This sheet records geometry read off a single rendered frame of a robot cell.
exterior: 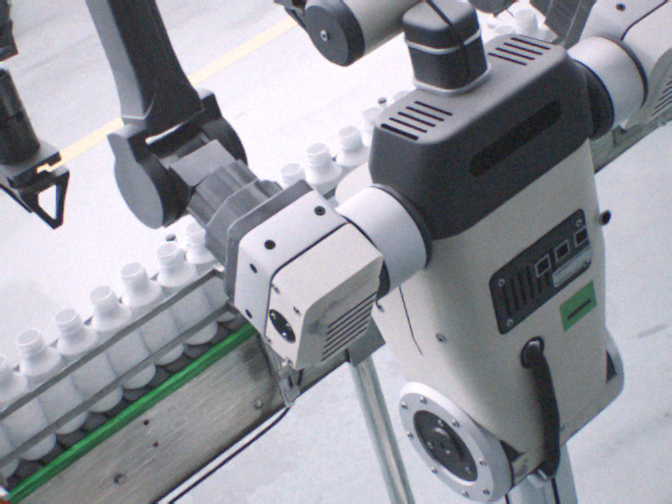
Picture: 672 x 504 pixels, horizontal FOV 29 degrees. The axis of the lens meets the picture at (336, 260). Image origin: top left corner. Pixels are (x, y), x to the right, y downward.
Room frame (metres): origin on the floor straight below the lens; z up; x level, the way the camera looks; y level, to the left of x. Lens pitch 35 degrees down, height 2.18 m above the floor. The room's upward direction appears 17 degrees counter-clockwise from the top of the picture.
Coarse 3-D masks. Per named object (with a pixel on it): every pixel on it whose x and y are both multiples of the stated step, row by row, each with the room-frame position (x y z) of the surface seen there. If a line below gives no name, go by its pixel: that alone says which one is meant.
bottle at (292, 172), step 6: (294, 162) 1.75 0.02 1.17; (282, 168) 1.75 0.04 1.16; (288, 168) 1.75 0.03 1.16; (294, 168) 1.75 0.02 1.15; (300, 168) 1.73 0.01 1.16; (282, 174) 1.73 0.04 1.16; (288, 174) 1.74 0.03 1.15; (294, 174) 1.72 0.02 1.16; (300, 174) 1.72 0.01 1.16; (282, 180) 1.73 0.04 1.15; (288, 180) 1.72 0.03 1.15; (294, 180) 1.72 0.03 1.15; (306, 180) 1.73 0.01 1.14; (312, 186) 1.73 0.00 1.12
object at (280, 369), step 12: (384, 108) 1.96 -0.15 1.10; (660, 120) 2.01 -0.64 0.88; (168, 240) 1.73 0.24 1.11; (216, 264) 1.61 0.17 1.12; (228, 300) 1.61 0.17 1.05; (240, 312) 1.59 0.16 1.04; (264, 336) 1.55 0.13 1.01; (264, 348) 1.61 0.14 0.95; (276, 360) 1.55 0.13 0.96; (276, 372) 1.55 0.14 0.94; (288, 372) 1.56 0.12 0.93; (288, 384) 1.56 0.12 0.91; (288, 396) 1.55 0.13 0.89; (0, 480) 1.33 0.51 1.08; (0, 492) 1.30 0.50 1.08
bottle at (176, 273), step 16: (160, 256) 1.61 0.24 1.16; (176, 256) 1.60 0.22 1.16; (160, 272) 1.62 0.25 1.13; (176, 272) 1.60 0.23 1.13; (192, 272) 1.61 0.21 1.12; (176, 288) 1.59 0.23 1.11; (176, 304) 1.59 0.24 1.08; (192, 304) 1.59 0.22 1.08; (208, 304) 1.61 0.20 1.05; (176, 320) 1.60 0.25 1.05; (192, 320) 1.59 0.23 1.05; (192, 336) 1.59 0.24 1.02; (208, 336) 1.59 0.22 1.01
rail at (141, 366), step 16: (208, 272) 1.61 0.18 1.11; (192, 288) 1.59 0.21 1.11; (160, 304) 1.56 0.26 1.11; (224, 304) 1.61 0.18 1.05; (144, 320) 1.55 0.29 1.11; (208, 320) 1.59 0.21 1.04; (112, 336) 1.52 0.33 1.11; (96, 352) 1.50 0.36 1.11; (160, 352) 1.55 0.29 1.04; (16, 368) 1.52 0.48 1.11; (64, 368) 1.48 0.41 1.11; (144, 368) 1.53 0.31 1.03; (48, 384) 1.46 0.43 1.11; (112, 384) 1.50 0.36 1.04; (16, 400) 1.44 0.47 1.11; (96, 400) 1.49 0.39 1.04; (0, 416) 1.42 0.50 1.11; (64, 416) 1.46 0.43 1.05; (48, 432) 1.45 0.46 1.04; (0, 464) 1.41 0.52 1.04
